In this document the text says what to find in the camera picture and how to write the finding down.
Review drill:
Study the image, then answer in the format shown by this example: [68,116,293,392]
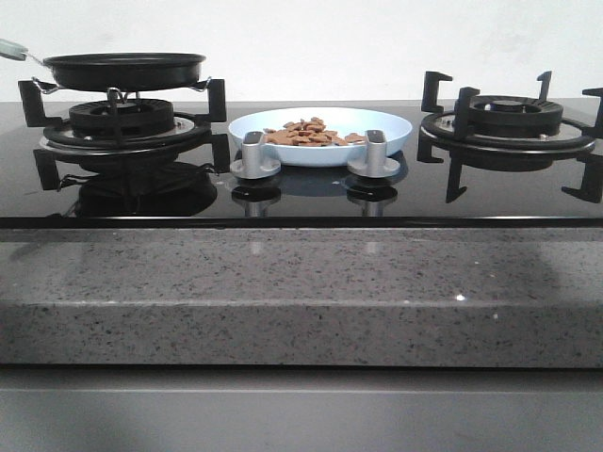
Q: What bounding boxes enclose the brown meat pieces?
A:
[263,117,366,147]

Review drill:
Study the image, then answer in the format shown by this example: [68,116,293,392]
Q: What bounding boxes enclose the black frying pan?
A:
[0,38,207,92]

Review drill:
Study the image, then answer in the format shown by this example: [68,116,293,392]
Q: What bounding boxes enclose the left silver stove knob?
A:
[230,131,281,180]

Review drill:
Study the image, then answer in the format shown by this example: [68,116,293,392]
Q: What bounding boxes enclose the silver stove knob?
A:
[230,131,281,180]
[347,130,400,179]

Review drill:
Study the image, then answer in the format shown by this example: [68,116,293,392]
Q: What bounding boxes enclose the right silver stove knob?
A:
[347,130,400,179]

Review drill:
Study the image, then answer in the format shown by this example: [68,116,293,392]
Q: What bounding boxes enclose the black glass gas cooktop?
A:
[1,103,602,229]

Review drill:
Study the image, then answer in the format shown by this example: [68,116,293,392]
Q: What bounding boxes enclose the right black pan support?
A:
[416,71,602,203]

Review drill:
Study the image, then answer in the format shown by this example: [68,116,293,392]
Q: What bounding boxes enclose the black pan support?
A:
[19,78,231,189]
[416,71,602,203]

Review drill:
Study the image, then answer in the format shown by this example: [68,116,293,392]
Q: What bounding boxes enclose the left black gas burner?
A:
[69,99,174,139]

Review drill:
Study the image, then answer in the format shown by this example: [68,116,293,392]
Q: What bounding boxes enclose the black gas burner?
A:
[69,99,174,139]
[468,95,563,138]

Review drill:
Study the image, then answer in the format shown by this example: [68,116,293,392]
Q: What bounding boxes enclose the right black gas burner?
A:
[468,95,563,138]

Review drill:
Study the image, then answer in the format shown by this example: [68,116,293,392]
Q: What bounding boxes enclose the grey cabinet drawer front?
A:
[1,368,602,451]

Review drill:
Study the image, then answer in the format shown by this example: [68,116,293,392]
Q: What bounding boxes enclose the left black pan support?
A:
[19,78,231,189]

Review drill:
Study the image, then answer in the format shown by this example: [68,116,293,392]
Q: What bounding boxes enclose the small wire pan trivet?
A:
[31,76,213,142]

